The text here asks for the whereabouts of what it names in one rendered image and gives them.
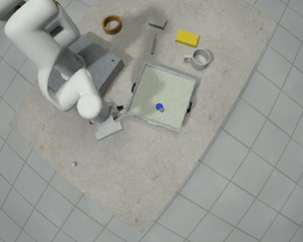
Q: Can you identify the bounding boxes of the yellow rectangular block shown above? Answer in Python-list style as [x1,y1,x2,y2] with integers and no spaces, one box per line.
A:
[175,30,199,48]

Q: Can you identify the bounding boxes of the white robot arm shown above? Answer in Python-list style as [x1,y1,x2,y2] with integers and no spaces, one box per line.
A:
[0,0,123,141]

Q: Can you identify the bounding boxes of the white mug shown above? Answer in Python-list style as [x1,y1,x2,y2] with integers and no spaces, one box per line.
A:
[184,48,210,70]

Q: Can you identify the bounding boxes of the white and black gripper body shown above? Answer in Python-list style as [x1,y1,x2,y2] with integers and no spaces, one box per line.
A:
[110,102,119,117]

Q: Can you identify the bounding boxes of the brown tape roll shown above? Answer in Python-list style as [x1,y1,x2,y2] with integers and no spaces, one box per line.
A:
[102,14,122,35]

